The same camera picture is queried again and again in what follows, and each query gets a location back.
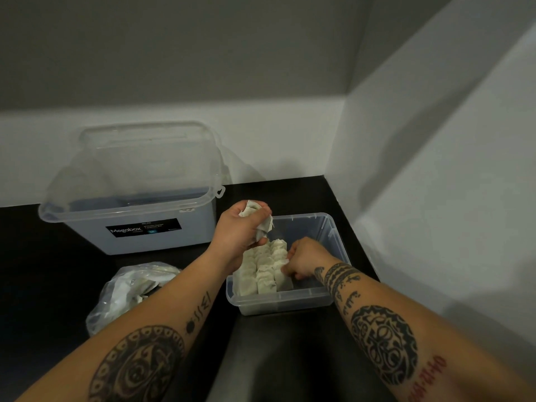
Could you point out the person's left forearm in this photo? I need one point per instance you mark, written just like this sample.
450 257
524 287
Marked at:
134 343

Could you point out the person's right hand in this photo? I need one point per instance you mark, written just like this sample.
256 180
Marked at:
307 257

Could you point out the clear storage box lid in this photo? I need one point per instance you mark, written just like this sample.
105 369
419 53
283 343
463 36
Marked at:
142 163

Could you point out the clear plastic bag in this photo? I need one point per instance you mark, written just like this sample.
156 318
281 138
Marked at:
100 314

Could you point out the small clear plastic bin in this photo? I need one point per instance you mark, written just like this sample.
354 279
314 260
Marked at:
293 305

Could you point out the rows of white tea bags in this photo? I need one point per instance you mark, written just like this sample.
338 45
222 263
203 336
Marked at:
261 267

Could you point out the person's right forearm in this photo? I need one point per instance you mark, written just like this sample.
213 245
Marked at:
410 339

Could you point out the person's left hand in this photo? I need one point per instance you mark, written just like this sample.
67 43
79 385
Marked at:
234 238

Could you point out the large clear storage box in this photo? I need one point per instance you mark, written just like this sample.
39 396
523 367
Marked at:
83 238

